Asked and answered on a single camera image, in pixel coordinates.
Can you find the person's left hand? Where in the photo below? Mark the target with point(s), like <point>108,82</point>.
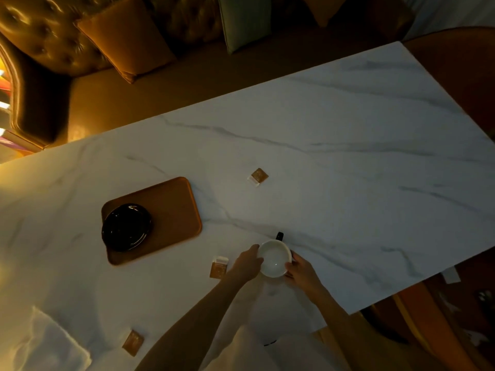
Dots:
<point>245,264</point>

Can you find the person's right hand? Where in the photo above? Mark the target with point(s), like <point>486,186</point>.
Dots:
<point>305,276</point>

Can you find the person's left thumb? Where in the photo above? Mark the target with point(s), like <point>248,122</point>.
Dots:
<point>254,249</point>

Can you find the person's right fingers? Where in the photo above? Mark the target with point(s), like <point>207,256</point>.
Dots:
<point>290,266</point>

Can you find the person's right forearm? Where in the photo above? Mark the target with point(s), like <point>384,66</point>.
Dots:
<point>348,332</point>

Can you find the person's left forearm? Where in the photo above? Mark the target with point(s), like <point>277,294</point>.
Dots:
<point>195,324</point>

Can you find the brown sachet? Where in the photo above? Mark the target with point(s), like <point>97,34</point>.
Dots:
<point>219,268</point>
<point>132,342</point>
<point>258,176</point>

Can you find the person's white clothing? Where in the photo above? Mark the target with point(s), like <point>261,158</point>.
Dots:
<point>267,343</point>

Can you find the brown rectangular tray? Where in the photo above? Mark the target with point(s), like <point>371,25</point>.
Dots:
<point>158,218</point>

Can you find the black saucer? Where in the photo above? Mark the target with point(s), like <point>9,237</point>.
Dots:
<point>126,227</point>

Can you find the brown tufted leather sofa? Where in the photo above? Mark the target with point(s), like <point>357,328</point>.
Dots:
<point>116,73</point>

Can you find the white cloth napkin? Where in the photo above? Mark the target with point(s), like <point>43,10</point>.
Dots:
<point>48,343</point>

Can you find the green cushion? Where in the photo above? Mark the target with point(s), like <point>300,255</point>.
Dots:
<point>244,20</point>

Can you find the orange cushion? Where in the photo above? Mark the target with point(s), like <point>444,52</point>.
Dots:
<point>125,38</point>

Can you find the brown chair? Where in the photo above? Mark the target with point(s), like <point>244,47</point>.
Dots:
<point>460,69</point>

